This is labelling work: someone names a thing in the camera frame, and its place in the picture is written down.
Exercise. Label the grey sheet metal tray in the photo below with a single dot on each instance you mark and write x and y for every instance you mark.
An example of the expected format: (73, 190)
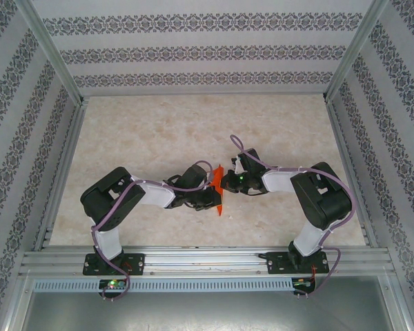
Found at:
(207, 313)

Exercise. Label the aluminium side rail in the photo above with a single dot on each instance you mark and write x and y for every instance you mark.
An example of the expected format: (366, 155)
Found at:
(351, 172)
(60, 172)

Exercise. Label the aluminium frame bar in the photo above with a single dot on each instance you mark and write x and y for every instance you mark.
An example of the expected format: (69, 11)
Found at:
(18, 303)
(396, 303)

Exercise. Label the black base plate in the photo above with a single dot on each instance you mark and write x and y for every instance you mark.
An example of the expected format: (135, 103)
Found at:
(276, 263)
(136, 263)

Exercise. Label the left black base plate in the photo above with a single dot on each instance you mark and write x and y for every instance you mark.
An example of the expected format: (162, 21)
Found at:
(136, 263)

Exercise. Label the aluminium corner post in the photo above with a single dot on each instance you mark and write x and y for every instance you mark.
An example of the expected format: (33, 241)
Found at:
(52, 51)
(353, 51)

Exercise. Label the controller board with leds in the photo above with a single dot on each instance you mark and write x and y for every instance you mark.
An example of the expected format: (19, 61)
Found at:
(112, 284)
(302, 284)

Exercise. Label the aluminium mounting rail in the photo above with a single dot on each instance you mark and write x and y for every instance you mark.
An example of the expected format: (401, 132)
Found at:
(207, 258)

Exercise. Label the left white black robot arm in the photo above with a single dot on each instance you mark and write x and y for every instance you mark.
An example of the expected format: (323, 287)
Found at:
(100, 210)

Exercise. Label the right controller board with LEDs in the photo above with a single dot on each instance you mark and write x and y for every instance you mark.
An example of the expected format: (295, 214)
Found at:
(302, 284)

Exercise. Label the orange paper sheet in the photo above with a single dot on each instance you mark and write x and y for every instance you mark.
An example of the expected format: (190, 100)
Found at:
(218, 176)

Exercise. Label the left controller board with LEDs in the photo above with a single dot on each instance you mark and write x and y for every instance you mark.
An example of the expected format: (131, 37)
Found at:
(112, 284)

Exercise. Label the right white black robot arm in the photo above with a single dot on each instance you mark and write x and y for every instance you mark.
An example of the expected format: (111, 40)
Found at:
(324, 207)

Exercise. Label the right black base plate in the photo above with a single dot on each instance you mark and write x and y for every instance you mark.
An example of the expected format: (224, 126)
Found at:
(276, 263)

